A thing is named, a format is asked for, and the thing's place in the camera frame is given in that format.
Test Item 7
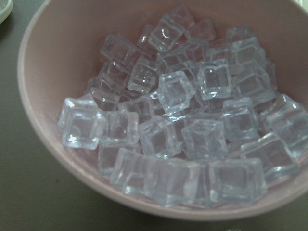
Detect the pink bowl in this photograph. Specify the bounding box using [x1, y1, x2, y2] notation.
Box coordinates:
[18, 0, 308, 221]

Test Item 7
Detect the pile of clear ice cubes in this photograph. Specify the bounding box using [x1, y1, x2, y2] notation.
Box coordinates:
[57, 5, 308, 207]

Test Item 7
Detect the cream rabbit tray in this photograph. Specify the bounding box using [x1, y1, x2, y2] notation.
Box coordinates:
[0, 0, 13, 24]

